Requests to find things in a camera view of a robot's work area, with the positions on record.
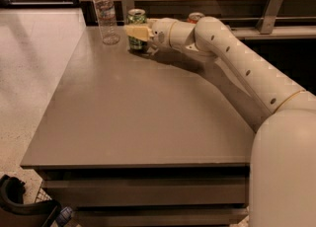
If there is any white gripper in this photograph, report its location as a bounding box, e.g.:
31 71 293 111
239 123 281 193
124 18 176 53

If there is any green soda can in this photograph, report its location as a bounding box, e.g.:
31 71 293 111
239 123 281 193
126 9 147 51

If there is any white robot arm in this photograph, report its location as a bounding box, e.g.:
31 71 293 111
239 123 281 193
125 17 316 227

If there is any clear plastic water bottle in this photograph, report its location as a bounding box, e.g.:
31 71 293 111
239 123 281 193
93 0 120 45

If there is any orange soda can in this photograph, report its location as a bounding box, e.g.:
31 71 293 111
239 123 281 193
187 12 204 24

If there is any grey drawer cabinet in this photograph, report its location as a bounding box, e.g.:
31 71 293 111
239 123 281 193
22 28 254 227

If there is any blue cap object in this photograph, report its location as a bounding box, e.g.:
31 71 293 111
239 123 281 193
55 207 73 227

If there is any black chair part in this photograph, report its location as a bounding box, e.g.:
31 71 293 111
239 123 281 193
0 175 61 227

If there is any left metal wall bracket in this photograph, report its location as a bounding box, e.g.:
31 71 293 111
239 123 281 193
120 0 134 23

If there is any metal wall bracket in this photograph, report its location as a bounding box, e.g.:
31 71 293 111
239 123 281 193
120 0 134 23
256 0 283 35

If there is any right metal wall bracket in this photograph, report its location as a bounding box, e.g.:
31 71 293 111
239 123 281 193
256 0 283 35

